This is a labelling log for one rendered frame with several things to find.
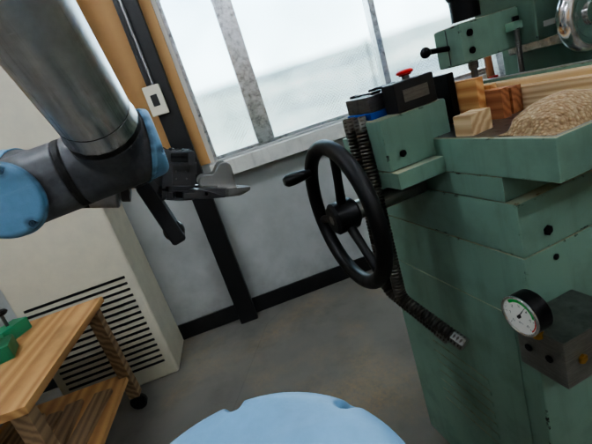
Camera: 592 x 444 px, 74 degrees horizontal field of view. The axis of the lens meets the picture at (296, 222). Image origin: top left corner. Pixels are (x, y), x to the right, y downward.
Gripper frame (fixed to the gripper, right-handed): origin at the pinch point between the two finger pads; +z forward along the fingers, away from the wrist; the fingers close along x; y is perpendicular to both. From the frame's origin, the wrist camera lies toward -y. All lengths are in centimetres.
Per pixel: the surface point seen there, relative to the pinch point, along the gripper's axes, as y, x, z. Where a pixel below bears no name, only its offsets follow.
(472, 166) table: 6.2, -19.5, 32.8
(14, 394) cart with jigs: -60, 44, -53
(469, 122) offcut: 12.9, -19.4, 31.4
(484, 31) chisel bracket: 30, -8, 42
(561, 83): 19, -23, 45
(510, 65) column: 28, 4, 62
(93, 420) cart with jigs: -90, 69, -39
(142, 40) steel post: 51, 126, -20
